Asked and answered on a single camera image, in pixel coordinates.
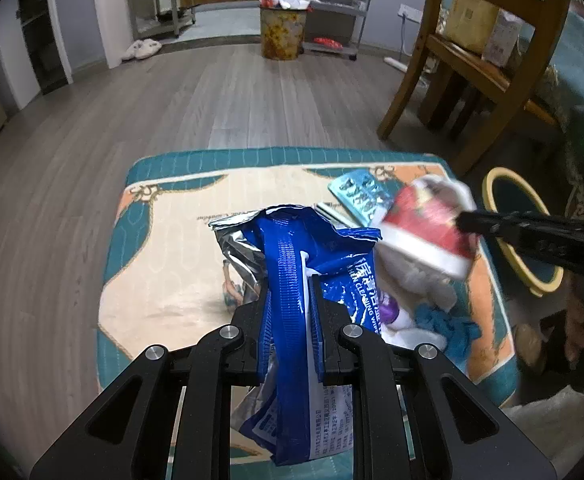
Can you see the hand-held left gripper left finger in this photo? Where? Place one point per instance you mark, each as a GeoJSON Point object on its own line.
{"type": "Point", "coordinates": [265, 340]}

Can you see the white power strip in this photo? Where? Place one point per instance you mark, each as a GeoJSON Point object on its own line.
{"type": "Point", "coordinates": [394, 61]}

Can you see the white tissue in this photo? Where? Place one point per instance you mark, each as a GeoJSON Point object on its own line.
{"type": "Point", "coordinates": [414, 272]}

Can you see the teal bin with yellow rim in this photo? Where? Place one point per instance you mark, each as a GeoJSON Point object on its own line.
{"type": "Point", "coordinates": [509, 195]}

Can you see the teal fringed tablecloth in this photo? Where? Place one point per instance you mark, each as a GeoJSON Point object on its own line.
{"type": "Point", "coordinates": [582, 50]}

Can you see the teal patterned cushion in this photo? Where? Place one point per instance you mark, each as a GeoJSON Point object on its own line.
{"type": "Point", "coordinates": [172, 260]}

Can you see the blue glove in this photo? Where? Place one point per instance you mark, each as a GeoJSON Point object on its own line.
{"type": "Point", "coordinates": [449, 327]}

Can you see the purple label packet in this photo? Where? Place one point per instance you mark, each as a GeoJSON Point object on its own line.
{"type": "Point", "coordinates": [397, 310]}

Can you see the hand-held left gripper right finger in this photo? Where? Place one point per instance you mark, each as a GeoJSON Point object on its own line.
{"type": "Point", "coordinates": [317, 332]}

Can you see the tan cardboard box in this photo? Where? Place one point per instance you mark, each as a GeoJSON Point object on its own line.
{"type": "Point", "coordinates": [469, 20]}

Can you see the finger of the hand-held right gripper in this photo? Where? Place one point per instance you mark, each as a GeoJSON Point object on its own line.
{"type": "Point", "coordinates": [522, 230]}

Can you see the metal shelf rack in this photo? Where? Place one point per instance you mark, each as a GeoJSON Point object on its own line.
{"type": "Point", "coordinates": [339, 10]}
{"type": "Point", "coordinates": [164, 0]}

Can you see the blue blister pack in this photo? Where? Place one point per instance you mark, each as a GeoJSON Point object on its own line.
{"type": "Point", "coordinates": [359, 192]}

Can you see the white slipper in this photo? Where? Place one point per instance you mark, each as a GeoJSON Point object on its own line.
{"type": "Point", "coordinates": [133, 51]}
{"type": "Point", "coordinates": [151, 46]}

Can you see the white wall outlet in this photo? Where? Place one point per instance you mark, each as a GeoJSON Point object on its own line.
{"type": "Point", "coordinates": [409, 11]}

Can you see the floral waste bin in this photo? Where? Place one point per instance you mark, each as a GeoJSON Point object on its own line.
{"type": "Point", "coordinates": [282, 35]}

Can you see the blue wet wipes packet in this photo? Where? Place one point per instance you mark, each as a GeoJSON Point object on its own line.
{"type": "Point", "coordinates": [287, 260]}

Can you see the white fluffy cloth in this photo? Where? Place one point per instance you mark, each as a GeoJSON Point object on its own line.
{"type": "Point", "coordinates": [562, 435]}

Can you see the white carton box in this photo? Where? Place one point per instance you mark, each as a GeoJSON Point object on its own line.
{"type": "Point", "coordinates": [502, 40]}

